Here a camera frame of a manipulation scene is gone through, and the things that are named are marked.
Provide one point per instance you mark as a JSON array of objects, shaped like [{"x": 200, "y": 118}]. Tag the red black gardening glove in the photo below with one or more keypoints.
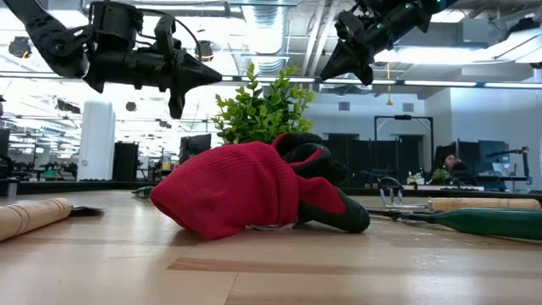
[{"x": 237, "y": 190}]

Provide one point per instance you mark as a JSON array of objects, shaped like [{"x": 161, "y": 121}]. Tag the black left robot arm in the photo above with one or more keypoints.
[{"x": 55, "y": 38}]

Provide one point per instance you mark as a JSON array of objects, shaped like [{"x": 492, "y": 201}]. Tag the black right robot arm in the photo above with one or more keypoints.
[{"x": 398, "y": 21}]

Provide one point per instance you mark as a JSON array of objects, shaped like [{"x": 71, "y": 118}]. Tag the black ceiling spotlight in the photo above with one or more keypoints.
[
  {"x": 19, "y": 46},
  {"x": 205, "y": 51}
]

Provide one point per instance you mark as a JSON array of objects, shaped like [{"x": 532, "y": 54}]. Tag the hanging yellow pendant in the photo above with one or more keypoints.
[{"x": 389, "y": 101}]

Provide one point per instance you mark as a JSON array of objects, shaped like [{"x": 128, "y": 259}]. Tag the black background monitor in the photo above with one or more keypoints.
[{"x": 195, "y": 148}]

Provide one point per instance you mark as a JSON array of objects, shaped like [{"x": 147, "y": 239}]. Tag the black cabinet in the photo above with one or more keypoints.
[{"x": 125, "y": 161}]

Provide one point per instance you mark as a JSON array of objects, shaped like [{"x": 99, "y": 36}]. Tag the artificial plant in white pot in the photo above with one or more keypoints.
[{"x": 262, "y": 114}]

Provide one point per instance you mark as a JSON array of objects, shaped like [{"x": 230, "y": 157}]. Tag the white building column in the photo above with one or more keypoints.
[{"x": 96, "y": 140}]

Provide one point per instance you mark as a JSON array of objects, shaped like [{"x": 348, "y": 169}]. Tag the person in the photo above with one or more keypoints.
[{"x": 452, "y": 163}]

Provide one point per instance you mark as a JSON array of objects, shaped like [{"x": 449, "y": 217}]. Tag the small background plant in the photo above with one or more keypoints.
[{"x": 441, "y": 175}]

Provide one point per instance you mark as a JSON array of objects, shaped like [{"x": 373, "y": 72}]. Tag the dark desk monitor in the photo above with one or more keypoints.
[{"x": 493, "y": 154}]

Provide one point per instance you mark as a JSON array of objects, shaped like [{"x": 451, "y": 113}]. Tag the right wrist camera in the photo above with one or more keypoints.
[{"x": 351, "y": 27}]

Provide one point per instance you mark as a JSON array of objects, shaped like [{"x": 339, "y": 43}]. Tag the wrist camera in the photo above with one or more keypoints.
[
  {"x": 351, "y": 27},
  {"x": 164, "y": 31}
]

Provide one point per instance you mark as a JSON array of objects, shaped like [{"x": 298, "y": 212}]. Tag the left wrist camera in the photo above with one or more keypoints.
[{"x": 164, "y": 31}]

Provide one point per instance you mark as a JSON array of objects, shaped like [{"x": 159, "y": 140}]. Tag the black metal rack frame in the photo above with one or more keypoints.
[{"x": 403, "y": 117}]

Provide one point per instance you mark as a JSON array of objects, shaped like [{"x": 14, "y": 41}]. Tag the long ceiling light rail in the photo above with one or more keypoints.
[{"x": 440, "y": 83}]

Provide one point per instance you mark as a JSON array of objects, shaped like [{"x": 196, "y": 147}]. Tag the silver ceiling duct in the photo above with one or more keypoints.
[{"x": 267, "y": 25}]

